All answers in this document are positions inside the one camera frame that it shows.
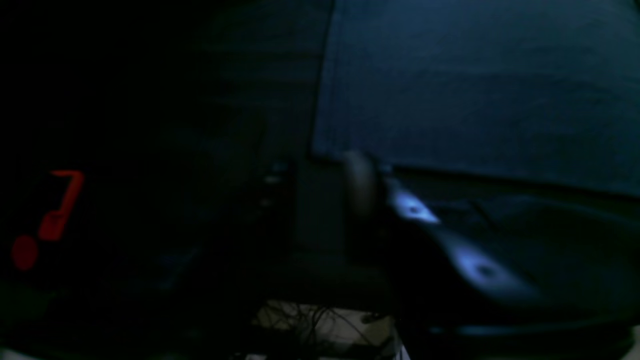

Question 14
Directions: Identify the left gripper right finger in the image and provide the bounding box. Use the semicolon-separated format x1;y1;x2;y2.
343;152;639;346

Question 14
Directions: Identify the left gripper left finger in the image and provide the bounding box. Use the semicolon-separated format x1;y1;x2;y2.
210;160;298;296

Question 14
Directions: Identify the dark grey T-shirt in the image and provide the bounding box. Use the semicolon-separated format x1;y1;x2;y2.
311;0;640;198

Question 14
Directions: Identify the red clamp on table edge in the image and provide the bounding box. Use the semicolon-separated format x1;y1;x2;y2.
10;170;85;272

